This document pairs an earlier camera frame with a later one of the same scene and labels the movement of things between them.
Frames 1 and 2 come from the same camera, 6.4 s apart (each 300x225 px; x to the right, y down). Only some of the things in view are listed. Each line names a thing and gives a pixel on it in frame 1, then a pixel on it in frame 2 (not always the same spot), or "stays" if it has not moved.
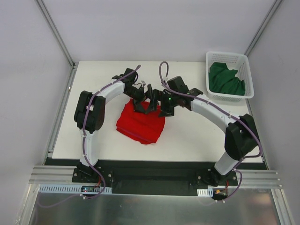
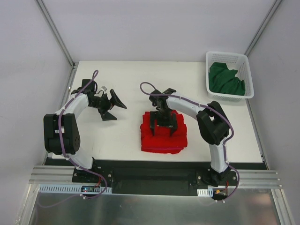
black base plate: (153, 177) stays
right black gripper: (162, 102) to (163, 116)
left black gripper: (145, 97) to (107, 105)
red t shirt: (146, 132) to (168, 149)
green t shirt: (222, 79) stays
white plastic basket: (228, 77) stays
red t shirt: (145, 128) to (162, 141)
